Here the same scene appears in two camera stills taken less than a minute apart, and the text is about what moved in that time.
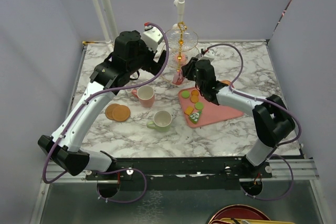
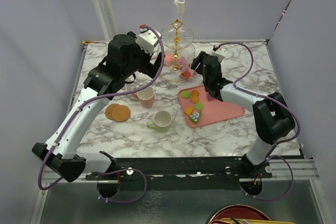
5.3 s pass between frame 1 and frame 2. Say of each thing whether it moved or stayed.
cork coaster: stayed
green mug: stayed
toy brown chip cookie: stayed
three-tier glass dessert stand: moved
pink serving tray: stayed
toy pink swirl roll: moved
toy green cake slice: stayed
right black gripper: moved
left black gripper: stayed
